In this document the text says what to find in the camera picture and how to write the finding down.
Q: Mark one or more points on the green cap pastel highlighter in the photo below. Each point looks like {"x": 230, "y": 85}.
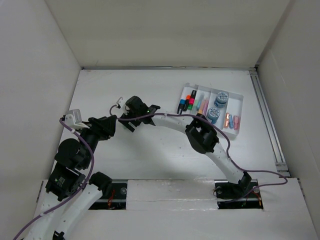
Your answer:
{"x": 194, "y": 107}

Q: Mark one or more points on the orange cap black highlighter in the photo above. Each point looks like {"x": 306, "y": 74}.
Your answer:
{"x": 187, "y": 99}

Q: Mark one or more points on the white compartment organizer tray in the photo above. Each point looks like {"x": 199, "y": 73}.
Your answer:
{"x": 233, "y": 107}

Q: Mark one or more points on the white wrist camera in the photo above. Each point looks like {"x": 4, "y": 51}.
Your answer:
{"x": 120, "y": 102}
{"x": 73, "y": 119}

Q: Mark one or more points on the purple cap pastel highlighter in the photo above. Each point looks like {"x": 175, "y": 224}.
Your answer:
{"x": 205, "y": 108}

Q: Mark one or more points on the yellow pastel highlighter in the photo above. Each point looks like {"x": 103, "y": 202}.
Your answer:
{"x": 200, "y": 111}

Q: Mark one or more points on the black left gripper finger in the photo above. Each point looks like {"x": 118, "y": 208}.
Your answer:
{"x": 109, "y": 121}
{"x": 108, "y": 131}

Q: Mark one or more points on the pink correction tape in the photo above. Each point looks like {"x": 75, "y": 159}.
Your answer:
{"x": 236, "y": 122}

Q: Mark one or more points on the blue correction tape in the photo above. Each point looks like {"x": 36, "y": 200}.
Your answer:
{"x": 231, "y": 123}

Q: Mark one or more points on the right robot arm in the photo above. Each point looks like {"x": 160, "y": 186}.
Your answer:
{"x": 201, "y": 134}

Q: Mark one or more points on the orange correction tape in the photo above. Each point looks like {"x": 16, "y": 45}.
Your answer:
{"x": 226, "y": 120}

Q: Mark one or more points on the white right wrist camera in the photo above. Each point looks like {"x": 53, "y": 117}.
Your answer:
{"x": 120, "y": 102}

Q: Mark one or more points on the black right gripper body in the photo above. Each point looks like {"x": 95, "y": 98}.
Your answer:
{"x": 125, "y": 123}

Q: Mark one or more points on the blue cap pastel highlighter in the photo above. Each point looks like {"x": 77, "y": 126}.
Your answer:
{"x": 198, "y": 106}

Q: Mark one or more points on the pink cap black highlighter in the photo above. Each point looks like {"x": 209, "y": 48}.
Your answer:
{"x": 192, "y": 97}

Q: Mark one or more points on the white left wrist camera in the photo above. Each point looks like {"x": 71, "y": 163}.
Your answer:
{"x": 73, "y": 119}

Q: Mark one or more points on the blue cap black highlighter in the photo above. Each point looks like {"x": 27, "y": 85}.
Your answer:
{"x": 180, "y": 107}

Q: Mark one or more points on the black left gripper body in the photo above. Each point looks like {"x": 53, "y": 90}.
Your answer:
{"x": 94, "y": 131}

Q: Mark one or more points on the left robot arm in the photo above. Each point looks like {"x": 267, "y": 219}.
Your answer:
{"x": 72, "y": 186}

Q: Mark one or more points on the aluminium frame rail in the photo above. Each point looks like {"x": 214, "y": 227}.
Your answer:
{"x": 279, "y": 158}

